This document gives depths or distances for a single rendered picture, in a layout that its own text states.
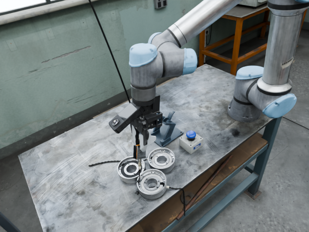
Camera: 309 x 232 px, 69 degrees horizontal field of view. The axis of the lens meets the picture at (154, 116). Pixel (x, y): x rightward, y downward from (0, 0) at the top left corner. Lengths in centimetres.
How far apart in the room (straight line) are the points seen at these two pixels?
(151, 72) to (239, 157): 81
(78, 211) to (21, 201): 129
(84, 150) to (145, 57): 59
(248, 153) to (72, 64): 172
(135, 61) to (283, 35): 45
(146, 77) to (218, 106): 63
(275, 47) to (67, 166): 88
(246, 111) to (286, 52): 35
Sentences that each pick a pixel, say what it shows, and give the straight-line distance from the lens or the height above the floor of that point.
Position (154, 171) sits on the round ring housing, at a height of 83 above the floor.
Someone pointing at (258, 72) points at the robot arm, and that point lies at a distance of 101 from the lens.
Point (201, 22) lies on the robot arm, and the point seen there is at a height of 128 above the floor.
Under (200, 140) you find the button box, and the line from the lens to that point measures 93.
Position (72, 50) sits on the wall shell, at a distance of 229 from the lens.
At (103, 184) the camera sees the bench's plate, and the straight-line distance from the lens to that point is 90.
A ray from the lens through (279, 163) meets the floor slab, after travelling 208.
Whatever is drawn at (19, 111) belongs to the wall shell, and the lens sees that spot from 238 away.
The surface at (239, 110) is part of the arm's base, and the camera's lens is 109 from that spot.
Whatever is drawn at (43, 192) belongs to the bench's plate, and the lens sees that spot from 98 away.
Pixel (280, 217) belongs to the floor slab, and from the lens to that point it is 180.
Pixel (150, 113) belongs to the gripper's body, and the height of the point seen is 106.
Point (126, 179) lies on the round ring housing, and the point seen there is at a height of 83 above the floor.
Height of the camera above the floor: 151
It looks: 39 degrees down
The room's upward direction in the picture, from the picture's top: 7 degrees counter-clockwise
